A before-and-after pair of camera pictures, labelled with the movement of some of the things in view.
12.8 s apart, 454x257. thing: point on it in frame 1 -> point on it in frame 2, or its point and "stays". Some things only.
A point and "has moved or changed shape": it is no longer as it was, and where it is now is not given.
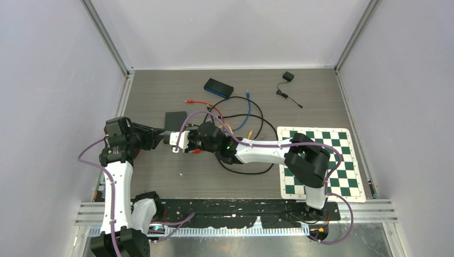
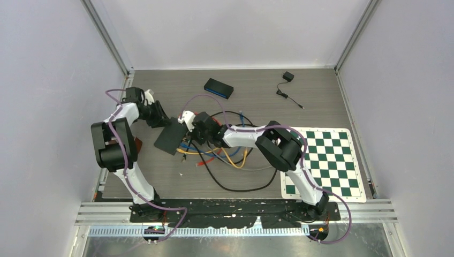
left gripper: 151,140 -> 163,121
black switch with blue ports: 218,88 stays
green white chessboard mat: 346,181 stays
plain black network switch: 174,120 has moved or changed shape
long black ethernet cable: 227,116 -> 224,184
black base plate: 214,213 stays
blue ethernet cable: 248,95 has moved or changed shape
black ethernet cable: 209,106 has moved or changed shape
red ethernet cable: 189,101 -> 217,154
